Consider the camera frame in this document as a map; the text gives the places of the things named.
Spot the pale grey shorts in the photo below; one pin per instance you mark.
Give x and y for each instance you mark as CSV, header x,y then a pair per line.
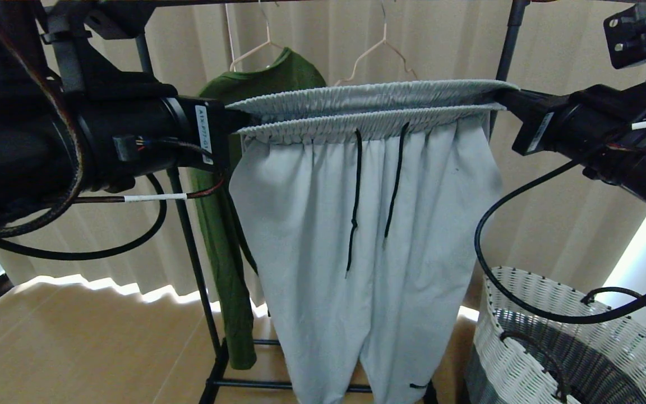
x,y
312,252

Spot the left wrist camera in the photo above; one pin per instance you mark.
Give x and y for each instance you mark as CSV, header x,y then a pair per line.
x,y
104,17

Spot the pink clothes hanger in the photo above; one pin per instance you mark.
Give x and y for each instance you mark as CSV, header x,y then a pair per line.
x,y
268,28
383,25

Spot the black clothes rack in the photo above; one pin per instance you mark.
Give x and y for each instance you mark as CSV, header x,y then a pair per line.
x,y
512,33

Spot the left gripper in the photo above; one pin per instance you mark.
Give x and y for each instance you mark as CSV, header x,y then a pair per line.
x,y
143,140

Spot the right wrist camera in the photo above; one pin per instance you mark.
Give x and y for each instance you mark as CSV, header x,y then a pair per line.
x,y
628,33

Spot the white laundry basket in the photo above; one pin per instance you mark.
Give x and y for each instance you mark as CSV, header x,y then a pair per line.
x,y
502,336

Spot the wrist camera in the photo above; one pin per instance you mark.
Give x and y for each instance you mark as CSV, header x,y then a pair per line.
x,y
104,17
628,33

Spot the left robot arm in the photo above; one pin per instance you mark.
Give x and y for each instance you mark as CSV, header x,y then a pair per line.
x,y
14,146

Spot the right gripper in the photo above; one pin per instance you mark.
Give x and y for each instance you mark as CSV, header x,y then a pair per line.
x,y
581,123

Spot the green long-sleeved shirt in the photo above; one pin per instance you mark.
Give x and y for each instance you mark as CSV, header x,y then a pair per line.
x,y
295,70

